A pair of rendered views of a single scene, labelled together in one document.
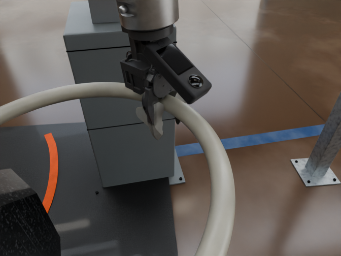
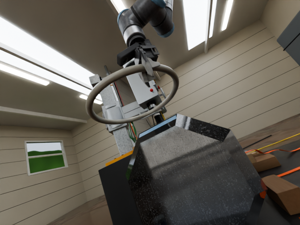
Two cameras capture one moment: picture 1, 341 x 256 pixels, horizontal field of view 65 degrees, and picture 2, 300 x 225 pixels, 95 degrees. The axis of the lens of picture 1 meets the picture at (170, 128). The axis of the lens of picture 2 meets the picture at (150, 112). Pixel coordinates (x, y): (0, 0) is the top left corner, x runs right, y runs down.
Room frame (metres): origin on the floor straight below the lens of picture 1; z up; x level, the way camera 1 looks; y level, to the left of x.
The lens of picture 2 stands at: (0.56, -0.42, 0.60)
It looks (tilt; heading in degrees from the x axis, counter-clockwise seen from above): 18 degrees up; 115
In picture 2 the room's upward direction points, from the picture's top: 24 degrees counter-clockwise
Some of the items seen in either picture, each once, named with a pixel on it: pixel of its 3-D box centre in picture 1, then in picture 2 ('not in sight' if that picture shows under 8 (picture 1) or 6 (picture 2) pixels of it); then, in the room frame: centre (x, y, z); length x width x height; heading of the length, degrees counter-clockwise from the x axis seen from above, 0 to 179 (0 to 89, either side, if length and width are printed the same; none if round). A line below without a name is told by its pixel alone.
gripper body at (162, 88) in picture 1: (151, 58); (143, 52); (0.42, 0.03, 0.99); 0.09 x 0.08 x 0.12; 48
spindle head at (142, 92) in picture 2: not in sight; (145, 89); (0.02, 0.86, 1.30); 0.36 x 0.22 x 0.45; 107
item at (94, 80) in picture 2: not in sight; (96, 81); (-0.73, 0.98, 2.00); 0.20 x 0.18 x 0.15; 6
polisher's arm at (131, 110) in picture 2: not in sight; (127, 113); (-0.55, 1.21, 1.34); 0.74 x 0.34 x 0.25; 26
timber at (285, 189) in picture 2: not in sight; (281, 191); (0.61, 0.85, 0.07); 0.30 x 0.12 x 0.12; 101
